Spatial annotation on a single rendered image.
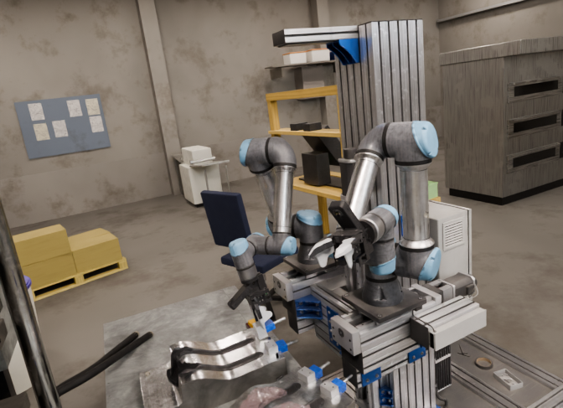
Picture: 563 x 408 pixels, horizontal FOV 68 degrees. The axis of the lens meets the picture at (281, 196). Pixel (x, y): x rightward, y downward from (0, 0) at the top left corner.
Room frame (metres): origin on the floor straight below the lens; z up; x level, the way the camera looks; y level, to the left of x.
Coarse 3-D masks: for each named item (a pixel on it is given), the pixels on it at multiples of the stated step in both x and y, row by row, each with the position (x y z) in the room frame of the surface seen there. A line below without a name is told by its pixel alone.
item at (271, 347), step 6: (264, 342) 1.40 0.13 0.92; (270, 342) 1.40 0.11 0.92; (276, 342) 1.41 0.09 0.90; (282, 342) 1.41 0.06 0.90; (288, 342) 1.41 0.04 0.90; (294, 342) 1.42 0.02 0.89; (270, 348) 1.36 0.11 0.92; (276, 348) 1.37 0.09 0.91; (282, 348) 1.38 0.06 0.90; (270, 354) 1.36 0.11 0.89
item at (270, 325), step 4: (268, 320) 1.52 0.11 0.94; (276, 320) 1.52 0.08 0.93; (280, 320) 1.52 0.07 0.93; (252, 324) 1.51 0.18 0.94; (256, 324) 1.49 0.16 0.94; (268, 324) 1.49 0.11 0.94; (272, 324) 1.49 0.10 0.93; (256, 328) 1.46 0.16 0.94; (260, 328) 1.47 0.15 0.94; (268, 328) 1.48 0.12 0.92; (272, 328) 1.49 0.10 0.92; (256, 332) 1.47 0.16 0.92; (260, 332) 1.46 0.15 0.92; (264, 332) 1.47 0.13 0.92; (260, 336) 1.46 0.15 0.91; (264, 336) 1.47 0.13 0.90
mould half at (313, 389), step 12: (276, 384) 1.24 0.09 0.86; (288, 384) 1.23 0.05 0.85; (300, 384) 1.23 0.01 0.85; (312, 384) 1.22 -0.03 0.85; (240, 396) 1.15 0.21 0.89; (288, 396) 1.16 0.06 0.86; (300, 396) 1.16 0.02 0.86; (312, 396) 1.16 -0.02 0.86; (324, 396) 1.15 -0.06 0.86; (336, 396) 1.14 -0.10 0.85; (348, 396) 1.14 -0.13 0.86
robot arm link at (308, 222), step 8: (296, 216) 1.86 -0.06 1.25; (304, 216) 1.82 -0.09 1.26; (312, 216) 1.82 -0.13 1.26; (320, 216) 1.84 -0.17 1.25; (296, 224) 1.83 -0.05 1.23; (304, 224) 1.81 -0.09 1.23; (312, 224) 1.80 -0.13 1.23; (320, 224) 1.82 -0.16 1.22; (296, 232) 1.83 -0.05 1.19; (304, 232) 1.81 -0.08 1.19; (312, 232) 1.80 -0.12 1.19; (320, 232) 1.82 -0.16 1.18; (304, 240) 1.82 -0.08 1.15; (312, 240) 1.80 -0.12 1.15
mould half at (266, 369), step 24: (240, 336) 1.51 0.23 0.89; (192, 360) 1.32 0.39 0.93; (216, 360) 1.36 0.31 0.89; (264, 360) 1.33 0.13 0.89; (144, 384) 1.32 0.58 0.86; (168, 384) 1.30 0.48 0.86; (192, 384) 1.21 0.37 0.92; (216, 384) 1.24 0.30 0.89; (240, 384) 1.27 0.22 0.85; (264, 384) 1.30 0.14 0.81
